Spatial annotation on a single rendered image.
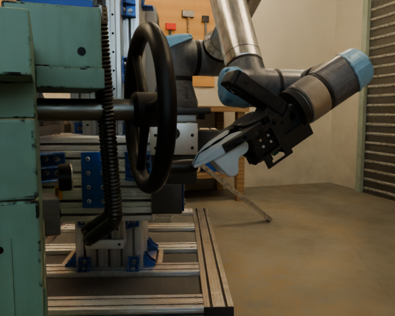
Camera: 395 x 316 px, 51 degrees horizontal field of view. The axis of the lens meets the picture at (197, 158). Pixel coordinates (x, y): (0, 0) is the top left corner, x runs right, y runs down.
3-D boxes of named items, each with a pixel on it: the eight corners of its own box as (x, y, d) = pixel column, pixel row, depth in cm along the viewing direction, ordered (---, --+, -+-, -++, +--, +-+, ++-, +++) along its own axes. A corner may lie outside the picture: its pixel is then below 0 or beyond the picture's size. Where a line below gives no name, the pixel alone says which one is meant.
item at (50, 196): (62, 234, 90) (61, 199, 89) (0, 241, 86) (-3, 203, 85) (60, 224, 98) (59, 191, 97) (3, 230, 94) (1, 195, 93)
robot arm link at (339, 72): (353, 87, 80) (385, 79, 72) (311, 116, 78) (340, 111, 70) (335, 51, 79) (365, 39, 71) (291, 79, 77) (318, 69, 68)
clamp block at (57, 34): (103, 69, 62) (101, 7, 61) (4, 65, 57) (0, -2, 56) (91, 76, 76) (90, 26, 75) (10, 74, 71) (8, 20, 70)
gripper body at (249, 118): (266, 172, 67) (322, 133, 70) (243, 125, 64) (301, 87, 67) (244, 165, 74) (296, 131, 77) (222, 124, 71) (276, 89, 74)
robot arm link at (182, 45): (152, 78, 139) (152, 36, 137) (191, 78, 143) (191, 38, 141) (160, 74, 127) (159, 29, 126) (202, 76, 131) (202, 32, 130)
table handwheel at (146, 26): (163, -17, 67) (135, 95, 91) (31, -32, 60) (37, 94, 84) (201, 133, 54) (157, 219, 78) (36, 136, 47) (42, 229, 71)
